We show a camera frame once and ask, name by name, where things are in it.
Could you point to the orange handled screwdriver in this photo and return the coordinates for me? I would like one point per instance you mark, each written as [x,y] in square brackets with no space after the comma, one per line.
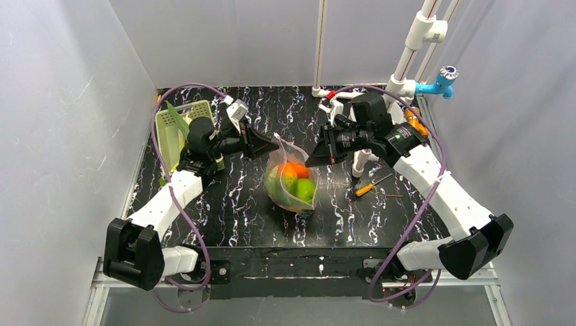
[364,190]

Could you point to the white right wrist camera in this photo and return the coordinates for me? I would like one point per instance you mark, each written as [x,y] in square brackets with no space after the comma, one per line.
[334,109]

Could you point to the white pipe frame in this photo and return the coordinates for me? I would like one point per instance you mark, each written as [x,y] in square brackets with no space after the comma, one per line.
[426,28]

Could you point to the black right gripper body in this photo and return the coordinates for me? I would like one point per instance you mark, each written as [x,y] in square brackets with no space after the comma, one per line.
[328,144]

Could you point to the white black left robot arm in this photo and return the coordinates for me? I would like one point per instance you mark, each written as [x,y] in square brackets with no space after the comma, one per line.
[133,251]

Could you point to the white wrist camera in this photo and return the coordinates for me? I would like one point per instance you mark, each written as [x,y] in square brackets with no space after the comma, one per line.
[236,110]
[334,109]

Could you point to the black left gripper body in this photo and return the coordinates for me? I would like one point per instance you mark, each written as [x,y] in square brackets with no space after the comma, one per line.
[245,140]

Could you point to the clear zip top bag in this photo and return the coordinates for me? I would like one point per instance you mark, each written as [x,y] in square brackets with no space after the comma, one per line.
[288,152]

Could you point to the pale green cabbage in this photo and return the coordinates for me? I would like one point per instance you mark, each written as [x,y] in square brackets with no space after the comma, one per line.
[273,186]

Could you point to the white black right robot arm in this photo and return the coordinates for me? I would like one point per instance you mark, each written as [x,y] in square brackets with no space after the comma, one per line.
[476,236]

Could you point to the yellow green mango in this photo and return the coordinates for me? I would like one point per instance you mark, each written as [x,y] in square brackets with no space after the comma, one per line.
[286,175]

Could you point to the green ridged loofah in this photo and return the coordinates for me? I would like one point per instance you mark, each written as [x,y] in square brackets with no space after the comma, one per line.
[180,122]

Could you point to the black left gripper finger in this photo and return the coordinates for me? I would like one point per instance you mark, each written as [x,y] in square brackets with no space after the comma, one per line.
[257,150]
[254,137]

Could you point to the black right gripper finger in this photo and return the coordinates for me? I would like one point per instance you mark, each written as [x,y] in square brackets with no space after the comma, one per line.
[320,156]
[326,139]

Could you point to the cream perforated plastic basket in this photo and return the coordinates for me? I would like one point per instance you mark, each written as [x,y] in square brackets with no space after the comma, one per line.
[167,133]

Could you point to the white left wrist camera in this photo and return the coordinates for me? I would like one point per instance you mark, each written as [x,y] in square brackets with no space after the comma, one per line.
[236,110]

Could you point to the orange faucet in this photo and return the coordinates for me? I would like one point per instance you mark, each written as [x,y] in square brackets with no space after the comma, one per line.
[415,122]

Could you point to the orange fruit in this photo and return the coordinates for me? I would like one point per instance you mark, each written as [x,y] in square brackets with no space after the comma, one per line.
[300,170]

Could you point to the blue faucet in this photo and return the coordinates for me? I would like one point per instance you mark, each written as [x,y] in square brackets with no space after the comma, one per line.
[443,83]

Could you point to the green apple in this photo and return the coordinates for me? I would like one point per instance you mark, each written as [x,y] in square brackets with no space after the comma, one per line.
[305,190]

